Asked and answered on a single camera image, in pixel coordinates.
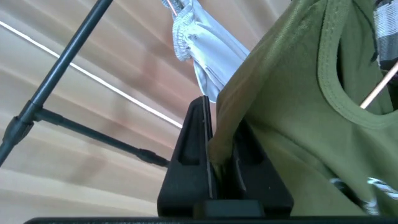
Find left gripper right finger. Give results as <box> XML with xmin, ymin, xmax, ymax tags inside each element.
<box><xmin>229</xmin><ymin>119</ymin><xmax>295</xmax><ymax>217</ymax></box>

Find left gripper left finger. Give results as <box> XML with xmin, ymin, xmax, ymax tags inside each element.
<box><xmin>157</xmin><ymin>95</ymin><xmax>217</xmax><ymax>217</ymax></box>

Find green garment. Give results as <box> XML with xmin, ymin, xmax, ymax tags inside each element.
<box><xmin>207</xmin><ymin>0</ymin><xmax>398</xmax><ymax>217</ymax></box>

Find pale grey shorts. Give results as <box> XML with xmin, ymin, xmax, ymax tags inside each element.
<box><xmin>161</xmin><ymin>0</ymin><xmax>251</xmax><ymax>103</ymax></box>

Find pink clothes hanger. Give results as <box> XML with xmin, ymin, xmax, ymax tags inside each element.
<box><xmin>359</xmin><ymin>60</ymin><xmax>398</xmax><ymax>110</ymax></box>
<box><xmin>165</xmin><ymin>0</ymin><xmax>178</xmax><ymax>17</ymax></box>

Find black clothes rack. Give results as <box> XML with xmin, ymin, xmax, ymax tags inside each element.
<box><xmin>0</xmin><ymin>0</ymin><xmax>170</xmax><ymax>169</ymax></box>

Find beige curtain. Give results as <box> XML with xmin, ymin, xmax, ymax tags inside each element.
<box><xmin>0</xmin><ymin>0</ymin><xmax>292</xmax><ymax>218</ymax></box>

